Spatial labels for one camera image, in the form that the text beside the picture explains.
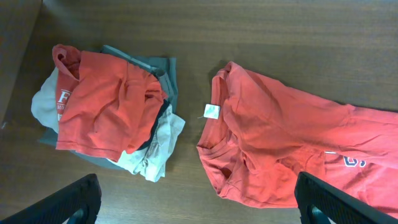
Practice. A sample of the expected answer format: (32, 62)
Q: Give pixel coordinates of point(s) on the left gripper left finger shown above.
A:
(78, 202)

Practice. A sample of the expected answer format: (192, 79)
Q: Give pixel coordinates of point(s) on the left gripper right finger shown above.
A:
(322, 203)

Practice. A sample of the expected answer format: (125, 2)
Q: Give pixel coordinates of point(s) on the orange soccer t-shirt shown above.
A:
(263, 134)

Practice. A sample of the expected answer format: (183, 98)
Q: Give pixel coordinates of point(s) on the beige folded shirt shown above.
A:
(150, 161)

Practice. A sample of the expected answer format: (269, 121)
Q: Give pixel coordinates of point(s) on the red folded shirt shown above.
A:
(105, 105)

